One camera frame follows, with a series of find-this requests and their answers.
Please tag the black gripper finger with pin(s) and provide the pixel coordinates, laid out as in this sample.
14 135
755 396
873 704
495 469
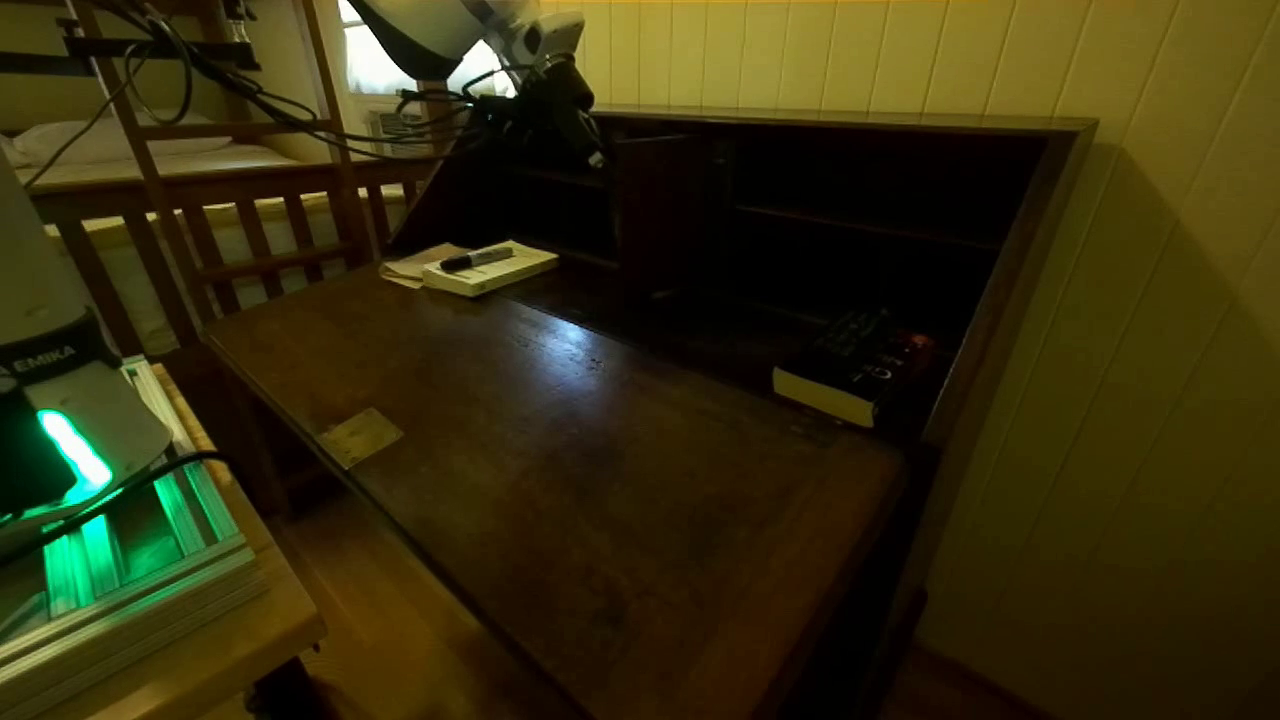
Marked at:
593 144
555 149

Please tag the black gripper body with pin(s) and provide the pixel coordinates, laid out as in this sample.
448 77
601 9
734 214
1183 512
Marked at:
551 99

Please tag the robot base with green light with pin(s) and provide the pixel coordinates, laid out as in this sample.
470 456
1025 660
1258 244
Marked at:
54 372

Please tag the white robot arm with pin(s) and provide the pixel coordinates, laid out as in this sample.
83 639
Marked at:
425 27

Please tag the black and white marker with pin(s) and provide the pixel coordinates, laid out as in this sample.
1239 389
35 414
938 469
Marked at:
477 257

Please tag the wooden chair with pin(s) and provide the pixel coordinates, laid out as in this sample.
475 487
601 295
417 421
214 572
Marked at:
254 225

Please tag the black book with keyboard cover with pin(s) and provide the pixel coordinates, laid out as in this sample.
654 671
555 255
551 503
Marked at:
855 365

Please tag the small paper label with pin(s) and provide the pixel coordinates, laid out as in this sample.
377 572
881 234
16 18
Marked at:
360 436

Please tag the dark wooden secretary desk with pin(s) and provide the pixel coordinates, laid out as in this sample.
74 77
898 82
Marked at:
601 494

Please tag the green lit device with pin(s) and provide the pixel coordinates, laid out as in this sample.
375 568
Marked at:
224 642

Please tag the wooden ladder frame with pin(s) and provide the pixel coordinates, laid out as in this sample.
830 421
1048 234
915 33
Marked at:
145 144

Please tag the aluminium mounting frame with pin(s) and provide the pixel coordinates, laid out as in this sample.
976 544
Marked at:
145 544

